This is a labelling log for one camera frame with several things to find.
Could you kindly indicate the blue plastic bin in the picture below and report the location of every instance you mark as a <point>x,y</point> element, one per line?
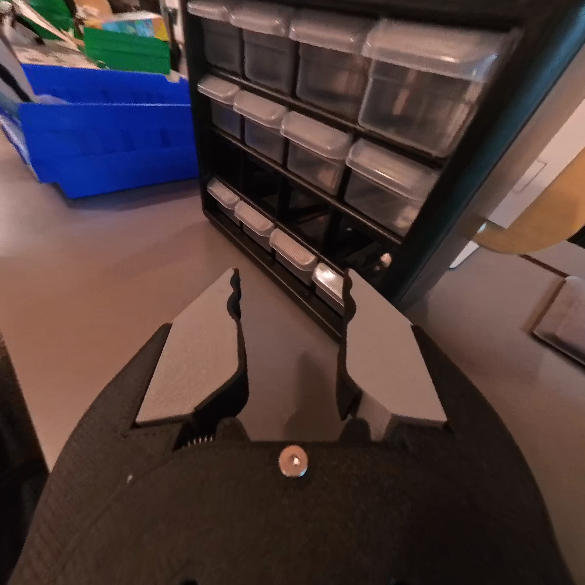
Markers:
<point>114,146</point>

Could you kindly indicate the black drawer cabinet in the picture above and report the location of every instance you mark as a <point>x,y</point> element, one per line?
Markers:
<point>461,219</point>

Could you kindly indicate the colourful printed box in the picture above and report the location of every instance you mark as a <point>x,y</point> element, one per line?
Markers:
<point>137,25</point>

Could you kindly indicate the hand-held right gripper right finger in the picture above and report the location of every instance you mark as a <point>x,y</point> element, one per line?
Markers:
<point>388,365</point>

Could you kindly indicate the rows of clear drawers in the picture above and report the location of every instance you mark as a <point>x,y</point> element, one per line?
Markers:
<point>411,91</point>

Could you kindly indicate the curved wooden chair back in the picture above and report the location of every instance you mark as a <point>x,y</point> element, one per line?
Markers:
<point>539,219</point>

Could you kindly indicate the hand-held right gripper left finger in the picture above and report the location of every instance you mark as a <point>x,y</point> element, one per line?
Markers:
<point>192,365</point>

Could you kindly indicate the green plastic bin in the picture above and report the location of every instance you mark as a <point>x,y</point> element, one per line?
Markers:
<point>52,13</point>
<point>128,52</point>

